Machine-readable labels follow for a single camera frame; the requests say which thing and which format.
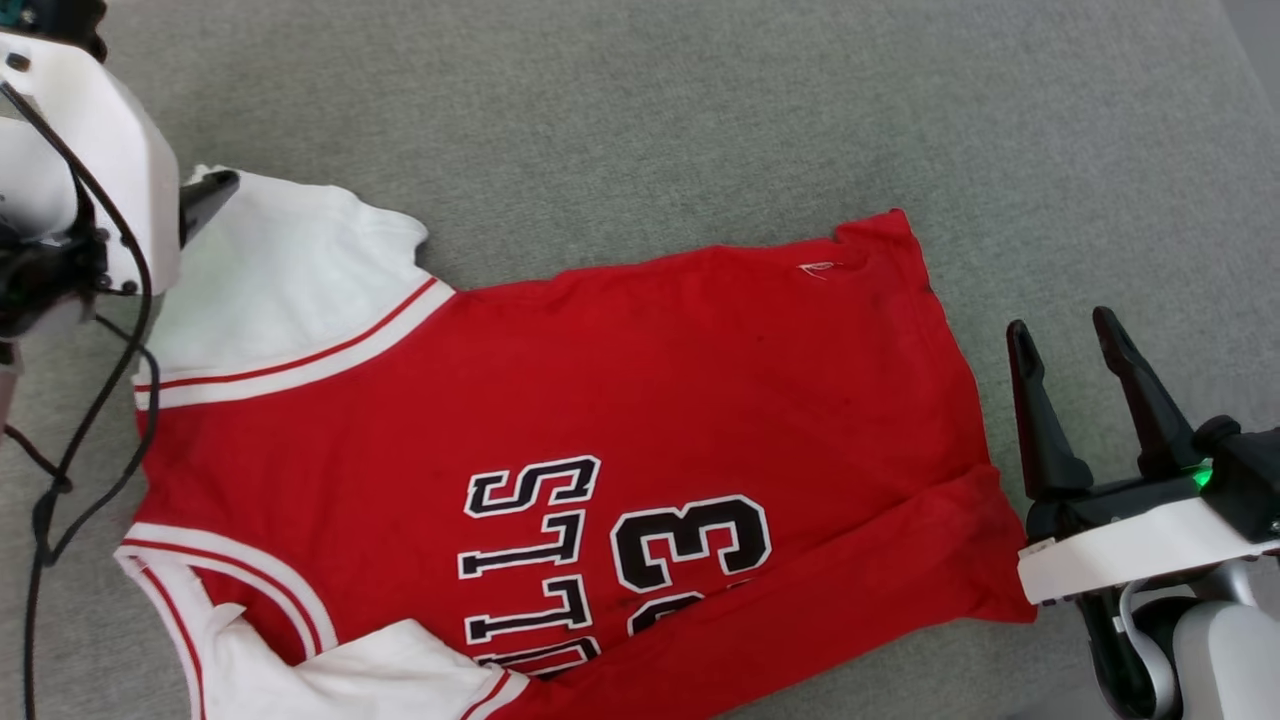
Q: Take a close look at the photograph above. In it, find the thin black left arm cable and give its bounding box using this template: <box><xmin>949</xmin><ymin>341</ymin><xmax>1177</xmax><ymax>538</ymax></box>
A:
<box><xmin>0</xmin><ymin>80</ymin><xmax>161</xmax><ymax>720</ymax></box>

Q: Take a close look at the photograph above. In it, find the red and white basketball jersey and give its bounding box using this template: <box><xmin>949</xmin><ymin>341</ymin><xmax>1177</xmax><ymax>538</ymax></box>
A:
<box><xmin>113</xmin><ymin>165</ymin><xmax>1038</xmax><ymax>720</ymax></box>

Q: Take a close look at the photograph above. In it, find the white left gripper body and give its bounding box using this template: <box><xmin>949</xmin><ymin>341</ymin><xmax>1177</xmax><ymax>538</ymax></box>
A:
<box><xmin>0</xmin><ymin>30</ymin><xmax>181</xmax><ymax>296</ymax></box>

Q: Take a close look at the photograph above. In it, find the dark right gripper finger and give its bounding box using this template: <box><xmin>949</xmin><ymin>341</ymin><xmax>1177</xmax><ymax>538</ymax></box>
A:
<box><xmin>1007</xmin><ymin>320</ymin><xmax>1094</xmax><ymax>501</ymax></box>
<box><xmin>1093</xmin><ymin>306</ymin><xmax>1201</xmax><ymax>479</ymax></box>

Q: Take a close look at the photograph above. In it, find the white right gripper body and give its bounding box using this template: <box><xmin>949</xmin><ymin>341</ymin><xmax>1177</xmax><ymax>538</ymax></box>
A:
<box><xmin>1018</xmin><ymin>468</ymin><xmax>1280</xmax><ymax>606</ymax></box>

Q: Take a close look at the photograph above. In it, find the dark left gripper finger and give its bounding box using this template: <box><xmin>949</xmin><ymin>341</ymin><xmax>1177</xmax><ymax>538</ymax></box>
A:
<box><xmin>180</xmin><ymin>168</ymin><xmax>241</xmax><ymax>249</ymax></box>

